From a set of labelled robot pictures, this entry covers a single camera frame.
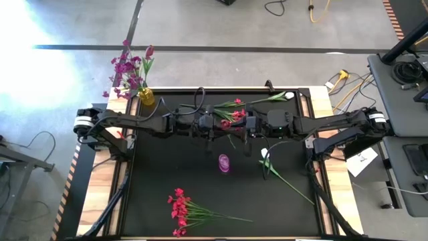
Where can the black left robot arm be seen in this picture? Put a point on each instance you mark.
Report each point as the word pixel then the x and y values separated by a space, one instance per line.
pixel 133 122

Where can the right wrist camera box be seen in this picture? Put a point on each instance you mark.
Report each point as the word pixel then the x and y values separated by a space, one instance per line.
pixel 251 122

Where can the black round pole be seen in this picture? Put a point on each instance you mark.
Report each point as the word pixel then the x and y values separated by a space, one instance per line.
pixel 404 40

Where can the small red flower sprig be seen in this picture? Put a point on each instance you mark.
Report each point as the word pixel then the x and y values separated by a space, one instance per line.
pixel 237 100

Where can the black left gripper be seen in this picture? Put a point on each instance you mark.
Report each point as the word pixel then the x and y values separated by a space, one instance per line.
pixel 195 124

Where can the red artificial flower bunch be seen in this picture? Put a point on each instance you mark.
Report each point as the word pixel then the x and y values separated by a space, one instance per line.
pixel 238 115

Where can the yellow glass vase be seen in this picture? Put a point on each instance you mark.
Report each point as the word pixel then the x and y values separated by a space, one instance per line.
pixel 147 97

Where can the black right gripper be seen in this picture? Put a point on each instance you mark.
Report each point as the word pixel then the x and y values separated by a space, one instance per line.
pixel 262 124

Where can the large red flower bunch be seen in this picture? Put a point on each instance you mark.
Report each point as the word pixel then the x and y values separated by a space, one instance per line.
pixel 180 204

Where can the white paper sheet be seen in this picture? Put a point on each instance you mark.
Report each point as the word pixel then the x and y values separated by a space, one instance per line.
pixel 361 162

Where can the pink artificial tulip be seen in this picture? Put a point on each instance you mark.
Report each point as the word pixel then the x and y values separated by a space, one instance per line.
pixel 149 52

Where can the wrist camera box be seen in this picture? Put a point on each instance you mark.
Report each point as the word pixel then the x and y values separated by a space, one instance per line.
pixel 206 122
pixel 251 122

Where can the purple artificial flower bunch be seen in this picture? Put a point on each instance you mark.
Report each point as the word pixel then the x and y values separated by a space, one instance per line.
pixel 128 68

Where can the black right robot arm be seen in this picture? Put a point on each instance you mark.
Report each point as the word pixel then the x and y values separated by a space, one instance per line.
pixel 334 125

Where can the pink glass vase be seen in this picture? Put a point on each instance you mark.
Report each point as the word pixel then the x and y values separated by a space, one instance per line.
pixel 224 164

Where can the white artificial tulip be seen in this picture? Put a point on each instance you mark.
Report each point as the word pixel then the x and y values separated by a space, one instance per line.
pixel 264 153
pixel 289 95

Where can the grey desk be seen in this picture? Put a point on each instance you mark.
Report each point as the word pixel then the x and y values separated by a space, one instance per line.
pixel 401 194
pixel 394 107

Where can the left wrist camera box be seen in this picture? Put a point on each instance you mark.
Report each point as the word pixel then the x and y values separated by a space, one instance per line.
pixel 206 122

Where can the black flat device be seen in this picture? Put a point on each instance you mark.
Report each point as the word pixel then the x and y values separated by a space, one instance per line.
pixel 416 159

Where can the grey metal cart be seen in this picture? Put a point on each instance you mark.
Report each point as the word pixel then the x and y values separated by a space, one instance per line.
pixel 23 162

